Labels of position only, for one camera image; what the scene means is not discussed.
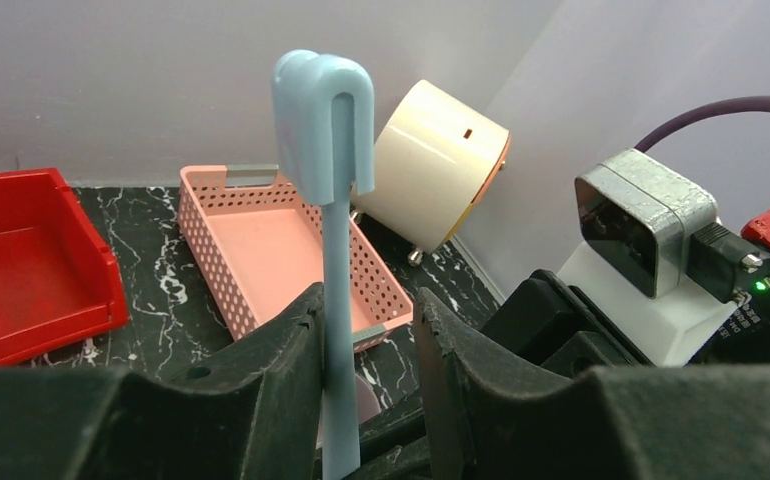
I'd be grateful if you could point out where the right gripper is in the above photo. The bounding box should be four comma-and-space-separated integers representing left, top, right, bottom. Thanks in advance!
358, 270, 770, 479

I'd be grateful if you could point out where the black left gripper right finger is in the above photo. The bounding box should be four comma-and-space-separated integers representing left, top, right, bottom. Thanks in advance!
414, 289, 770, 479

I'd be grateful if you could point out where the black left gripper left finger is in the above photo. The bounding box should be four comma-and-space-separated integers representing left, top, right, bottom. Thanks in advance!
0, 283, 325, 479

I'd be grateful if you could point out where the purple mug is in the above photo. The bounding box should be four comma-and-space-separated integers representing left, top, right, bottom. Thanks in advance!
355, 372, 381, 425

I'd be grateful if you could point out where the white toothbrush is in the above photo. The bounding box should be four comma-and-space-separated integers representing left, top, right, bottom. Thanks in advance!
271, 49, 375, 479

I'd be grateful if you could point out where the pink perforated basket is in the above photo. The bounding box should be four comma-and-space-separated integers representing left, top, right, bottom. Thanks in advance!
178, 165, 413, 352

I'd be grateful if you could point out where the white cylindrical appliance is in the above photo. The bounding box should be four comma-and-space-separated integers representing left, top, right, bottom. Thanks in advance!
351, 80, 512, 266

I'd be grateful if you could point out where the right red plastic bin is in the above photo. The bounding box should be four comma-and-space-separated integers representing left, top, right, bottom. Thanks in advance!
0, 168, 128, 366

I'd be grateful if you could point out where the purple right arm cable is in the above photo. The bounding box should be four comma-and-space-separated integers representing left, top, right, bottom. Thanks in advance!
633, 95, 770, 155

